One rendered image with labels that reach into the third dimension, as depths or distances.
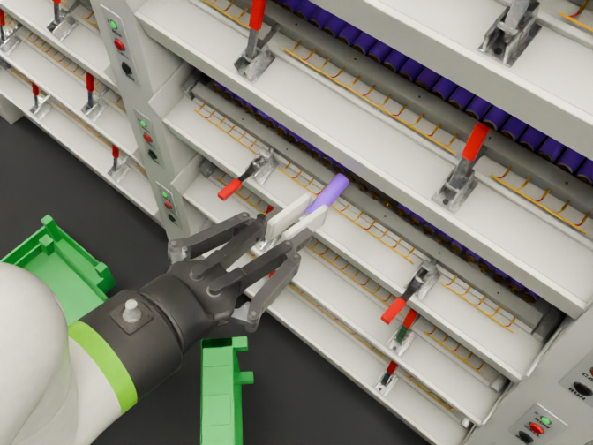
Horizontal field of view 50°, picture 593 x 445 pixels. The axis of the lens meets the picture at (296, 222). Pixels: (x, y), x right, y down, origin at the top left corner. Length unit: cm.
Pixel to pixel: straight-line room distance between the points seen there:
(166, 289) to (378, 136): 27
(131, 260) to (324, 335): 51
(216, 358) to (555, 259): 67
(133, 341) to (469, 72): 35
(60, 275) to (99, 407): 85
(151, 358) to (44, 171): 114
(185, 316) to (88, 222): 98
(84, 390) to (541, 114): 41
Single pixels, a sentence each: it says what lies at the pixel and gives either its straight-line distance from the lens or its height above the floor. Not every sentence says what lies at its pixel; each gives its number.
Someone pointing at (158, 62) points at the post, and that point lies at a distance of 92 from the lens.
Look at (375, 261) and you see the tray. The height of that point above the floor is 54.
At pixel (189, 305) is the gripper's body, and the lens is 61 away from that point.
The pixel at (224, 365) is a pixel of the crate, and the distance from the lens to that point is 113.
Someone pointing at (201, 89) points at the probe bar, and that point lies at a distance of 95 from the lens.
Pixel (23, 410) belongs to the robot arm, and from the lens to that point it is 46.
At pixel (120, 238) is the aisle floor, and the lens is 152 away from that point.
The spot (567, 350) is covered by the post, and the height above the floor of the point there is 66.
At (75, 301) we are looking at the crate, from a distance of 139.
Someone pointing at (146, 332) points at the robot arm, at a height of 73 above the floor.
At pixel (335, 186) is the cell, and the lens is 76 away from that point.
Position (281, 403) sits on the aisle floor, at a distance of 131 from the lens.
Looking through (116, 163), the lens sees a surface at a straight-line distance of 139.
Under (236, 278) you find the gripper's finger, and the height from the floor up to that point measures 68.
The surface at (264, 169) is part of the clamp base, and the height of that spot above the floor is 56.
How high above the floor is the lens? 126
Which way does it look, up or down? 58 degrees down
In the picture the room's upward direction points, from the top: straight up
